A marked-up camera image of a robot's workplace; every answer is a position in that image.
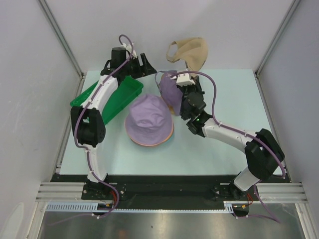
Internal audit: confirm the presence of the lavender purple hat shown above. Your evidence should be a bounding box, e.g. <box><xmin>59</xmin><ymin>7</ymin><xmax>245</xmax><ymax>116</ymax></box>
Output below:
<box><xmin>124</xmin><ymin>94</ymin><xmax>174</xmax><ymax>144</ymax></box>

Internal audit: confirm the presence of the aluminium frame post left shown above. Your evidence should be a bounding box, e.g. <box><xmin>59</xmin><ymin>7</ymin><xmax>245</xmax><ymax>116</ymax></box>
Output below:
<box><xmin>36</xmin><ymin>0</ymin><xmax>85</xmax><ymax>78</ymax></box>

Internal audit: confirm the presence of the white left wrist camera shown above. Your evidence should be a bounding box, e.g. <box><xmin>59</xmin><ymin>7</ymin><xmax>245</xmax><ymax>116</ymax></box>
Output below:
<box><xmin>122</xmin><ymin>43</ymin><xmax>137</xmax><ymax>59</ymax></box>

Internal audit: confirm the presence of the white slotted cable duct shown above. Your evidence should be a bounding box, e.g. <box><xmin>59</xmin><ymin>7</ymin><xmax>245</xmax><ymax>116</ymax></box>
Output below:
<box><xmin>46</xmin><ymin>200</ymin><xmax>250</xmax><ymax>214</ymax></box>

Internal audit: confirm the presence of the aluminium frame post right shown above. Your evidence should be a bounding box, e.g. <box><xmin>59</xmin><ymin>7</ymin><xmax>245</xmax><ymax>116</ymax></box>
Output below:
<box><xmin>255</xmin><ymin>0</ymin><xmax>304</xmax><ymax>75</ymax></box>

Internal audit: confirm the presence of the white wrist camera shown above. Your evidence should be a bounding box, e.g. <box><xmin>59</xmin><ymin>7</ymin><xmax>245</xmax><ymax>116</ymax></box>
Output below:
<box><xmin>176</xmin><ymin>73</ymin><xmax>195</xmax><ymax>87</ymax></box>
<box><xmin>122</xmin><ymin>43</ymin><xmax>137</xmax><ymax>59</ymax></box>

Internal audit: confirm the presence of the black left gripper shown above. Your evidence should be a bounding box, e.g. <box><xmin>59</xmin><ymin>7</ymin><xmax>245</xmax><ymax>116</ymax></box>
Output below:
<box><xmin>122</xmin><ymin>53</ymin><xmax>157</xmax><ymax>80</ymax></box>

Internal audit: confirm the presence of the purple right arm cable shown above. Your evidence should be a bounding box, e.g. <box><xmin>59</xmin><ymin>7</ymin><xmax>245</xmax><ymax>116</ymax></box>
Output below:
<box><xmin>170</xmin><ymin>71</ymin><xmax>287</xmax><ymax>224</ymax></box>

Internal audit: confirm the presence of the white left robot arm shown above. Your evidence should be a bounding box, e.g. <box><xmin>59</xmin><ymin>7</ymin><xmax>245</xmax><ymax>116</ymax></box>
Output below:
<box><xmin>70</xmin><ymin>46</ymin><xmax>157</xmax><ymax>199</ymax></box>

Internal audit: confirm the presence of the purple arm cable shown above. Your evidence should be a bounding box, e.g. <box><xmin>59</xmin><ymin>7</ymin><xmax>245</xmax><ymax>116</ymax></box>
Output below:
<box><xmin>73</xmin><ymin>34</ymin><xmax>137</xmax><ymax>220</ymax></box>
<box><xmin>170</xmin><ymin>71</ymin><xmax>287</xmax><ymax>224</ymax></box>

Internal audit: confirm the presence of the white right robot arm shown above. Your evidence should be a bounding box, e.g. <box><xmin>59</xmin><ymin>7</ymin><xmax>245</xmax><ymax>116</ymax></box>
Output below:
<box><xmin>175</xmin><ymin>74</ymin><xmax>286</xmax><ymax>200</ymax></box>

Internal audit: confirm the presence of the green plastic tray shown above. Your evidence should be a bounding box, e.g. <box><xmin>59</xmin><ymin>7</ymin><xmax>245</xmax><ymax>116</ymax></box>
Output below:
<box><xmin>69</xmin><ymin>76</ymin><xmax>144</xmax><ymax>126</ymax></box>

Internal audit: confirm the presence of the lavender baseball cap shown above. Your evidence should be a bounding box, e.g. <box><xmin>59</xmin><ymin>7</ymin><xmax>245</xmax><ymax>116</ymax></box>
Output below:
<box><xmin>155</xmin><ymin>70</ymin><xmax>183</xmax><ymax>116</ymax></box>

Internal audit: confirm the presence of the wooden hat stand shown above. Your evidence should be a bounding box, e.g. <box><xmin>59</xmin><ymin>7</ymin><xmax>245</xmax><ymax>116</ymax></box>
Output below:
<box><xmin>168</xmin><ymin>105</ymin><xmax>175</xmax><ymax>115</ymax></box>

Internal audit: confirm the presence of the pink hat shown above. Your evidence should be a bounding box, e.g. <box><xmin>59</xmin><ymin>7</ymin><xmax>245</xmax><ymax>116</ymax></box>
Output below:
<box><xmin>128</xmin><ymin>125</ymin><xmax>174</xmax><ymax>147</ymax></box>

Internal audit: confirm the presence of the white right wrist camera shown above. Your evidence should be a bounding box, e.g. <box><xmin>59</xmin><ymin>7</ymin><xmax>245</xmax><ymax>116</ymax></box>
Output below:
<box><xmin>176</xmin><ymin>73</ymin><xmax>195</xmax><ymax>87</ymax></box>

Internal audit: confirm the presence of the tan brimmed hat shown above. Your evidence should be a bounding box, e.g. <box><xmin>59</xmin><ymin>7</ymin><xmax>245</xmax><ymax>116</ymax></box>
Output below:
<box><xmin>166</xmin><ymin>37</ymin><xmax>208</xmax><ymax>71</ymax></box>

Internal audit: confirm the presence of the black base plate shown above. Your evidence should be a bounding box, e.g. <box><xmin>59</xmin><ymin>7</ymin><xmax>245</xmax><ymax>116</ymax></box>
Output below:
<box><xmin>51</xmin><ymin>174</ymin><xmax>291</xmax><ymax>210</ymax></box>

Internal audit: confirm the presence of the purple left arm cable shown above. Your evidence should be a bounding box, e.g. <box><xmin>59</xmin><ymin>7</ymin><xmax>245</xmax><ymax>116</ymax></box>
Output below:
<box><xmin>73</xmin><ymin>34</ymin><xmax>137</xmax><ymax>220</ymax></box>

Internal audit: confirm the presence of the aluminium frame post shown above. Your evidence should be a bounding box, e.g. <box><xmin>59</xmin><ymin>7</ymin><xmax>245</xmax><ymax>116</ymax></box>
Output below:
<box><xmin>255</xmin><ymin>0</ymin><xmax>304</xmax><ymax>75</ymax></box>
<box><xmin>36</xmin><ymin>0</ymin><xmax>85</xmax><ymax>78</ymax></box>

